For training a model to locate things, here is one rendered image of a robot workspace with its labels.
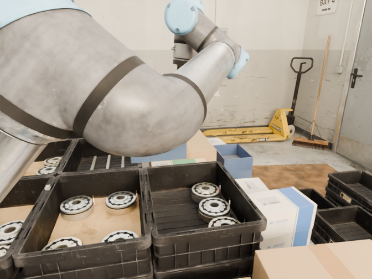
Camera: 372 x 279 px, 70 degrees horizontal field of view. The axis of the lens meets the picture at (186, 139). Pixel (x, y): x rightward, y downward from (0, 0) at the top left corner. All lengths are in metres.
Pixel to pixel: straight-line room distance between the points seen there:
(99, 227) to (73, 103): 0.64
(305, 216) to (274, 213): 0.12
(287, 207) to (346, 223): 0.99
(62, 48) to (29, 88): 0.05
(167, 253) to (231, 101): 3.80
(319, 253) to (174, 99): 0.55
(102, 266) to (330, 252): 0.53
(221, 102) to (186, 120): 4.00
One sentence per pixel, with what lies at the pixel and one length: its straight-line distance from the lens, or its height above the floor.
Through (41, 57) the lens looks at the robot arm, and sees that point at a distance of 0.30.
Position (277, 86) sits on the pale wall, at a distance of 4.65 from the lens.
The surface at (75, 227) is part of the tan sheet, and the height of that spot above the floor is 0.83.
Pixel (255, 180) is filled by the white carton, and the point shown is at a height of 0.79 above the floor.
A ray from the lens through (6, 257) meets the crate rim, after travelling 0.72.
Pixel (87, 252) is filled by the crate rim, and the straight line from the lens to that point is 0.67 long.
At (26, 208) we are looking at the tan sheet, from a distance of 1.08.
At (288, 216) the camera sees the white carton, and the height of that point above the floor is 0.85.
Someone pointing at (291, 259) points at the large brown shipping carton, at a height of 0.90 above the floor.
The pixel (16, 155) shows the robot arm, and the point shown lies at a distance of 0.35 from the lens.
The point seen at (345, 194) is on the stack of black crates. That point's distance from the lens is 2.10.
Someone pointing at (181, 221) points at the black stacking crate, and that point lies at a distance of 0.88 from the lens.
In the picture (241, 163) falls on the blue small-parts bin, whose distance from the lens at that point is 1.33.
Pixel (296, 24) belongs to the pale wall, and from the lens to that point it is 4.73.
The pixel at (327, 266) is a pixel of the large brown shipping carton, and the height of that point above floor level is 0.90.
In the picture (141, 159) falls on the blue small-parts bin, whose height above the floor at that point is 1.07.
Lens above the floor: 1.35
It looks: 19 degrees down
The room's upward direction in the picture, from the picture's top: straight up
